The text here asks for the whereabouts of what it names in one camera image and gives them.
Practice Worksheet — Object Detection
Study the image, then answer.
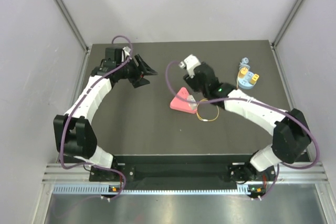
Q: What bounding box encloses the aluminium frame post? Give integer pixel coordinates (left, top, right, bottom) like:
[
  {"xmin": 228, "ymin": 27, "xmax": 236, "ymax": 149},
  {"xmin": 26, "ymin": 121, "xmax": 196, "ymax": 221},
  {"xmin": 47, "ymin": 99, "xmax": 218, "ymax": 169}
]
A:
[
  {"xmin": 270, "ymin": 0, "xmax": 305, "ymax": 50},
  {"xmin": 54, "ymin": 0, "xmax": 89, "ymax": 52}
]

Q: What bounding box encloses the round light blue power strip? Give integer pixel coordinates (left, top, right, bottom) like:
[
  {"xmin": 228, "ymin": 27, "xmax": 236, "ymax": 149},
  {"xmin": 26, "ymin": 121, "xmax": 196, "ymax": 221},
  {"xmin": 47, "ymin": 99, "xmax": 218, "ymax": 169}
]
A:
[{"xmin": 238, "ymin": 57, "xmax": 255, "ymax": 90}]

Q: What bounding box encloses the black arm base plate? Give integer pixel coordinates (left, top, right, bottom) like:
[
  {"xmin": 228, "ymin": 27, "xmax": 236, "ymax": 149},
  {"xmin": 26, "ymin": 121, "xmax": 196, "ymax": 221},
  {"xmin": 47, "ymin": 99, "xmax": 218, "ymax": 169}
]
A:
[{"xmin": 89, "ymin": 163, "xmax": 276, "ymax": 184}]

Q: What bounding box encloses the grey slotted cable duct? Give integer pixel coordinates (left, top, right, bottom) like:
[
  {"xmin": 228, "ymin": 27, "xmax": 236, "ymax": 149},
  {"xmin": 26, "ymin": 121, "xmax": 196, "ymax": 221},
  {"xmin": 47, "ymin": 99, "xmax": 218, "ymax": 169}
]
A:
[{"xmin": 52, "ymin": 184, "xmax": 264, "ymax": 196}]

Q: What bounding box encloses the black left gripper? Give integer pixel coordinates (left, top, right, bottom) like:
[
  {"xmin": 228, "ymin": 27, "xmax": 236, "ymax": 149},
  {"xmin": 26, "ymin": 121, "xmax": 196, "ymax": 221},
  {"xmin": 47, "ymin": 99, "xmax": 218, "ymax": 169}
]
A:
[{"xmin": 117, "ymin": 54, "xmax": 158, "ymax": 88}]

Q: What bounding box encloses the right aluminium frame post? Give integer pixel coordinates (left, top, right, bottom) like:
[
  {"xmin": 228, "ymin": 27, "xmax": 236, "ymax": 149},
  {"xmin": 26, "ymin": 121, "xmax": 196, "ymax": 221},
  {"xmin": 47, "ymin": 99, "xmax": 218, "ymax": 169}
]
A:
[{"xmin": 270, "ymin": 0, "xmax": 305, "ymax": 50}]

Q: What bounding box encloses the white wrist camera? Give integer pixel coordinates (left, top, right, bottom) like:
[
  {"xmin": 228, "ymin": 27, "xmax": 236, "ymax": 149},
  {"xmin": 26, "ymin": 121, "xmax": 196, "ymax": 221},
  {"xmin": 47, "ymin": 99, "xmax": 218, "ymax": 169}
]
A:
[
  {"xmin": 122, "ymin": 46, "xmax": 132, "ymax": 61},
  {"xmin": 178, "ymin": 54, "xmax": 201, "ymax": 78}
]

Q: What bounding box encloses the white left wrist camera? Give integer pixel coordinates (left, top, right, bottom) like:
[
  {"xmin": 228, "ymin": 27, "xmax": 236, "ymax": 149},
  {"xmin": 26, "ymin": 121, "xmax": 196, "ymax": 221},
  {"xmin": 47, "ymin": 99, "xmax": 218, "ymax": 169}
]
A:
[{"xmin": 122, "ymin": 46, "xmax": 132, "ymax": 61}]

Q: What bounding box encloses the left aluminium frame post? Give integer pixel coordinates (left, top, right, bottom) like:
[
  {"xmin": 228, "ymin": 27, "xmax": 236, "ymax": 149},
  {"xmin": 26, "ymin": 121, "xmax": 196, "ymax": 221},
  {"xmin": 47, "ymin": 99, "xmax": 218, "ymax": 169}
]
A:
[{"xmin": 54, "ymin": 0, "xmax": 89, "ymax": 52}]

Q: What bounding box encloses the white square socket adapter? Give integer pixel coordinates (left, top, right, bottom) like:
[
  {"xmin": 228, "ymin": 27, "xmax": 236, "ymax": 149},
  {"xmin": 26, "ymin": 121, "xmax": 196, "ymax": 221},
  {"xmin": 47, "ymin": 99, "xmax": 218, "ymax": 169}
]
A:
[{"xmin": 186, "ymin": 94, "xmax": 197, "ymax": 111}]

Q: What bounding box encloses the yellow charger with cable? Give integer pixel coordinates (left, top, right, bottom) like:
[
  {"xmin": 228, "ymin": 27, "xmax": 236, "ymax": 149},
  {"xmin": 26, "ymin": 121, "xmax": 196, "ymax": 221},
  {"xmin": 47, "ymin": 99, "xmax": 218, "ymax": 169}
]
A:
[{"xmin": 196, "ymin": 65, "xmax": 250, "ymax": 122}]

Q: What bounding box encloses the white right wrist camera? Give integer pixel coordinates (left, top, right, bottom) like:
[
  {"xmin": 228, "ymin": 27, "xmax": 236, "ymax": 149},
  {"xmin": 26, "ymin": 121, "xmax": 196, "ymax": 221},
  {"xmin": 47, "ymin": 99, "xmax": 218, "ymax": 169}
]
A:
[{"xmin": 178, "ymin": 54, "xmax": 201, "ymax": 78}]

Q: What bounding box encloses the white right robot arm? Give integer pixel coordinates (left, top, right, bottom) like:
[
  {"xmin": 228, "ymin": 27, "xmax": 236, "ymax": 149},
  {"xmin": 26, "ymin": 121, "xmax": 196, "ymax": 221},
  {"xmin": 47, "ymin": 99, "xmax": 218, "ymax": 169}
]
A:
[{"xmin": 179, "ymin": 59, "xmax": 311, "ymax": 182}]

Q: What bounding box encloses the pink triangular power strip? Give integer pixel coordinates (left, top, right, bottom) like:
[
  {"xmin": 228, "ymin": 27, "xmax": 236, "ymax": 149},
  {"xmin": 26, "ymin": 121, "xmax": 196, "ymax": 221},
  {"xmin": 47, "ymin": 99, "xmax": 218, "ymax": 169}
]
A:
[{"xmin": 170, "ymin": 87, "xmax": 197, "ymax": 114}]

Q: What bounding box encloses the yellow plug adapter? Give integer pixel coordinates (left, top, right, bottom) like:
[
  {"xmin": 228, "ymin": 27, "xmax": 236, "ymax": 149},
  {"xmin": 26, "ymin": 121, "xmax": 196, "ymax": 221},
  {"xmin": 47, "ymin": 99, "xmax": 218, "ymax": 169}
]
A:
[{"xmin": 249, "ymin": 74, "xmax": 259, "ymax": 85}]

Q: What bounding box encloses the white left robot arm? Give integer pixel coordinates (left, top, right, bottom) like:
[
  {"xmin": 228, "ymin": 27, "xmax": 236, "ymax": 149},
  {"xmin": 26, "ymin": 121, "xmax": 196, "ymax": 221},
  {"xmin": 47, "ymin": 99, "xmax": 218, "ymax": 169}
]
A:
[{"xmin": 53, "ymin": 46, "xmax": 157, "ymax": 180}]

